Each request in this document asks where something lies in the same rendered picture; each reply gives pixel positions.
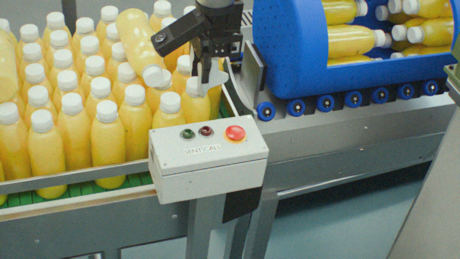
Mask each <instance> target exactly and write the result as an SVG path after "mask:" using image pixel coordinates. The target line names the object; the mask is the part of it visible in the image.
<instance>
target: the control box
mask: <svg viewBox="0 0 460 259"><path fill-rule="evenodd" d="M231 125H238V126H240V127H242V128H243V129H244V130H245V136H244V137H243V138H242V139H240V140H233V139H230V138H229V137H228V136H227V135H226V133H225V131H226V129H227V127H229V126H231ZM203 126H209V127H211V128H212V134H211V135H210V136H203V135H202V134H201V133H200V129H201V127H203ZM186 128H189V129H191V130H192V131H193V132H194V136H193V137H192V138H191V139H185V138H183V137H182V131H183V130H184V129H186ZM210 146H211V150H210ZM214 146H215V148H214ZM217 146H218V147H219V148H221V149H218V147H217ZM205 147H206V148H205ZM199 148H201V149H200V150H199ZM204 148H205V150H206V151H205V150H204ZM212 148H213V149H212ZM196 149H197V151H198V152H196ZM186 150H187V151H186ZM188 150H189V151H190V153H191V154H190V153H189V151H188ZM192 150H194V151H193V152H194V153H193V152H192ZM208 150H209V151H208ZM185 151H186V152H185ZM200 151H201V152H200ZM187 152H188V154H187ZM268 155H269V149H268V147H267V145H266V143H265V141H264V139H263V137H262V135H261V133H260V131H259V129H258V127H257V125H256V123H255V121H254V119H253V117H252V115H245V116H238V117H231V118H225V119H218V120H211V121H204V122H197V123H191V124H184V125H177V126H170V127H164V128H157V129H150V130H149V151H148V167H149V170H150V173H151V177H152V180H153V182H154V185H155V189H156V192H157V195H158V198H159V202H160V204H162V205H163V204H169V203H172V202H179V201H184V200H190V199H195V198H201V197H207V196H212V195H217V194H223V193H228V192H234V191H240V190H245V189H250V188H256V187H260V186H262V182H263V177H264V172H265V167H266V162H267V157H268Z"/></svg>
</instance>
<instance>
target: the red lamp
mask: <svg viewBox="0 0 460 259"><path fill-rule="evenodd" d="M200 133H201V134H202V135H203V136H210V135H211V134H212V128H211V127H209V126H203V127H201V129H200Z"/></svg>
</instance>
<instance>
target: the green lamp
mask: <svg viewBox="0 0 460 259"><path fill-rule="evenodd" d="M193 136H194V132H193V131H192V130H191V129H189V128H186V129H184V130H183V131H182V137H183V138H185V139H191V138H192V137H193Z"/></svg>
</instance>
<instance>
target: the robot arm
mask: <svg viewBox="0 0 460 259"><path fill-rule="evenodd" d="M243 6H244V3H243V1H241V0H195V7H196V8H195V9H193V10H192V11H190V12H189V13H187V14H185V15H184V16H182V17H180V18H179V19H177V20H176V21H174V22H173V23H171V24H169V25H168V26H166V27H165V28H163V29H162V30H160V31H159V32H157V33H155V34H154V35H152V36H151V38H150V40H151V43H152V45H153V47H154V49H155V51H156V52H157V54H158V55H159V56H160V57H162V58H164V57H165V56H167V55H169V54H170V53H172V52H173V51H175V50H176V49H178V48H180V47H181V46H183V45H184V44H186V43H187V42H189V64H190V76H191V77H198V79H197V82H198V87H197V92H198V94H199V95H200V97H201V98H205V96H206V94H207V91H208V90H209V89H210V88H212V87H215V86H217V85H220V84H223V83H225V82H226V81H227V80H228V73H226V72H223V71H220V70H219V67H218V60H219V58H223V57H228V58H229V59H232V58H240V56H241V48H242V41H243V34H242V32H241V30H240V29H241V21H242V14H243ZM235 33H236V34H237V33H238V35H234V34H235ZM234 42H240V46H239V52H233V53H232V51H236V50H237V46H236V45H235V43H234Z"/></svg>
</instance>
